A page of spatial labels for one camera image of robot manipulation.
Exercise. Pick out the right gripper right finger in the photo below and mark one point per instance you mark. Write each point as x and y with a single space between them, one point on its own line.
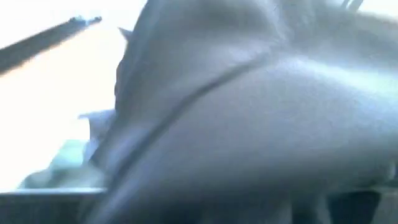
357 208

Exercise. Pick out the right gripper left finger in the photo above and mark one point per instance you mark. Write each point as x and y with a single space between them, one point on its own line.
46 207

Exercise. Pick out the white garment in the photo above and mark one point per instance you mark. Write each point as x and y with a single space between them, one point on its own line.
248 124

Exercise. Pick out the black metal frame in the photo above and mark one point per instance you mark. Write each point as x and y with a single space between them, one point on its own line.
37 43

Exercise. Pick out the light green knit garment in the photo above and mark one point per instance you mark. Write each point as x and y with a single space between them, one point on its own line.
65 168

